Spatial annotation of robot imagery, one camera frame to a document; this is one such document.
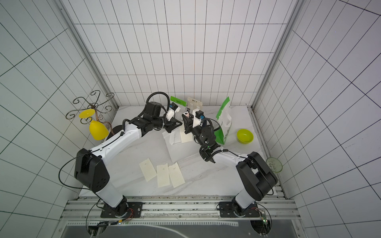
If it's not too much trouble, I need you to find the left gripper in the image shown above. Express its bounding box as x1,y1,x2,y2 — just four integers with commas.
153,114,183,133

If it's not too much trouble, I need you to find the cream receipt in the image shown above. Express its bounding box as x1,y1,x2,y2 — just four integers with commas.
139,158,157,182
156,164,170,187
180,125,193,143
168,162,185,188

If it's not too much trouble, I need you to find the green white bag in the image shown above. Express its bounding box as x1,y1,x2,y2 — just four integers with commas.
215,97,232,144
170,96,187,107

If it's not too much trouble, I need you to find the pink stapler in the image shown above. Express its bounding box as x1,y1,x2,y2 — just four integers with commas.
183,112,190,119

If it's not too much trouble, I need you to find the white paper bag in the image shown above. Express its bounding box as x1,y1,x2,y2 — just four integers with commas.
162,127,200,163

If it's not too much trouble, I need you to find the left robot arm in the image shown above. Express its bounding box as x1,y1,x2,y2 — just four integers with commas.
74,102,182,213

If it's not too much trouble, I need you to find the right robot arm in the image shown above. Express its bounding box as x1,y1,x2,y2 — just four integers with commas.
182,111,278,216

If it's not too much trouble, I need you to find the navy beige bag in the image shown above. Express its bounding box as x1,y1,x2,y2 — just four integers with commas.
187,97,202,114

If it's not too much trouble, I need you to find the black oval stand base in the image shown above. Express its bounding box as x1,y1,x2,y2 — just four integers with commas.
107,125,125,140

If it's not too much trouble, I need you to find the green bowl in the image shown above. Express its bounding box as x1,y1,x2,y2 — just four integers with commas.
236,129,254,144

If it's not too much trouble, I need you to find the yellow cup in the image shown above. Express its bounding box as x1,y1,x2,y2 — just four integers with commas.
89,120,109,141

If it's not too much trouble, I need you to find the yellow saucer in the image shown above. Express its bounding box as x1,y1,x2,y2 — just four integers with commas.
78,109,95,119

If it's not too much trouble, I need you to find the black scroll metal stand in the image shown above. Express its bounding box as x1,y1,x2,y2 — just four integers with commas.
65,90,115,125

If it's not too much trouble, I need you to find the green glass coaster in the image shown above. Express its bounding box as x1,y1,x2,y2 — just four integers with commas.
266,157,283,173

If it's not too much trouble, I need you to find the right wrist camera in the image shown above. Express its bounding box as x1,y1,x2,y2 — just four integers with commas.
192,109,204,128

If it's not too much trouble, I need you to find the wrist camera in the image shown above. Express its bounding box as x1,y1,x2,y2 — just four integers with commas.
192,109,204,128
166,102,180,121

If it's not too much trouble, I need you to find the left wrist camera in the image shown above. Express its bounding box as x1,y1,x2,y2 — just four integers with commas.
166,102,180,121

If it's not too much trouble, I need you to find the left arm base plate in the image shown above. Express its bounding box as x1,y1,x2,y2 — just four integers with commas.
100,202,143,219

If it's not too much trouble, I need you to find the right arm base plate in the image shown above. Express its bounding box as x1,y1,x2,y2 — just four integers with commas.
216,202,261,218

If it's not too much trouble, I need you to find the aluminium rail frame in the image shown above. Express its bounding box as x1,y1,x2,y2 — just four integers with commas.
54,196,306,238

